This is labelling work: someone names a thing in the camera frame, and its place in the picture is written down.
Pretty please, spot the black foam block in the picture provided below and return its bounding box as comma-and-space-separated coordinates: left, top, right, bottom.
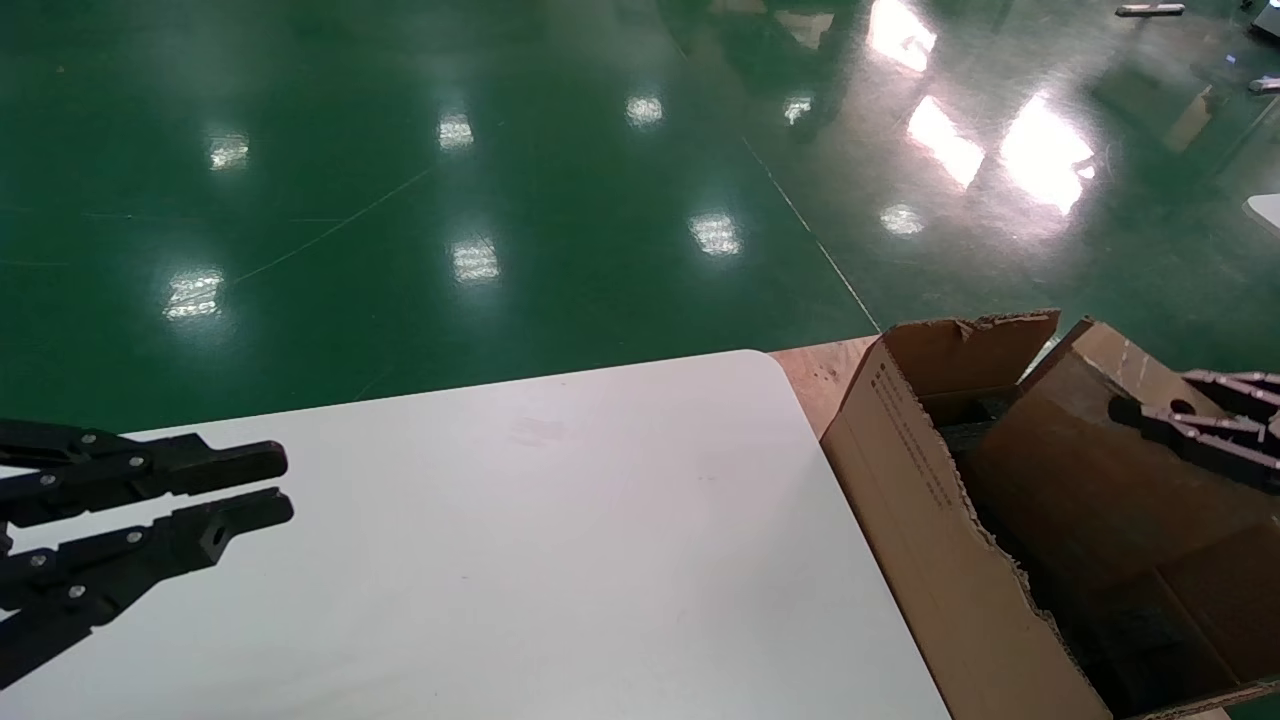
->
1075, 600, 1201, 717
938, 395, 1013, 459

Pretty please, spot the brown wooden pallet board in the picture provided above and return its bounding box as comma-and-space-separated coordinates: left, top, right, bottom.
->
768, 336, 883, 439

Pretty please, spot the big brown cardboard box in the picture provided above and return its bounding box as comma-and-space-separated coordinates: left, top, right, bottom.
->
820, 310, 1280, 720

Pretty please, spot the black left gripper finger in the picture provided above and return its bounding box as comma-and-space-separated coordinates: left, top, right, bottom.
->
0, 488, 296, 691
0, 420, 289, 528

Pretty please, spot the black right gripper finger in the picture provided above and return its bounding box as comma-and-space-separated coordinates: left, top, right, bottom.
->
1180, 370, 1280, 419
1108, 395, 1280, 493

